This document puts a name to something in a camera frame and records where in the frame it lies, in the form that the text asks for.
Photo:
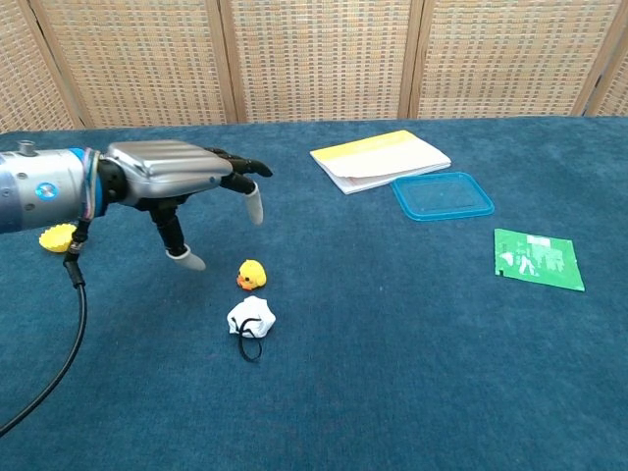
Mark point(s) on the green printed sachet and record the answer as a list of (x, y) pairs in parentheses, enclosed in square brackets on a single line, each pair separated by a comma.
[(537, 259)]

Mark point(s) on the yellow and white notebook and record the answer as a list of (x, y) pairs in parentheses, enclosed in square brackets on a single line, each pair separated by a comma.
[(378, 159)]

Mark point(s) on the yellow rubber duck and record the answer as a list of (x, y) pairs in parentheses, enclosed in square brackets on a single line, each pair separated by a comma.
[(252, 274)]

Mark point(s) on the blue velvet table cloth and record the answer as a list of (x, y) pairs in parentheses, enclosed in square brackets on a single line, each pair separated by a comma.
[(373, 373)]

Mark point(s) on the yellow plastic half shell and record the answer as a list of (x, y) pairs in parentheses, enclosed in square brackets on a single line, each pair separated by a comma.
[(53, 240)]

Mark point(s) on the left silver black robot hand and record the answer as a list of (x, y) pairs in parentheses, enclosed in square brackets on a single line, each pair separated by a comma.
[(167, 169)]

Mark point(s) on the woven wooden folding screen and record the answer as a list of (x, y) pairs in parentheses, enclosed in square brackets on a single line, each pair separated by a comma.
[(319, 59)]

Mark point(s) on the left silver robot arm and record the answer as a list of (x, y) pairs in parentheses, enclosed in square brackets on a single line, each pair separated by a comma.
[(44, 189)]

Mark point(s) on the blue clear plastic lid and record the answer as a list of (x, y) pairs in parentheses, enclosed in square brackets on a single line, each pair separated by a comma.
[(441, 196)]

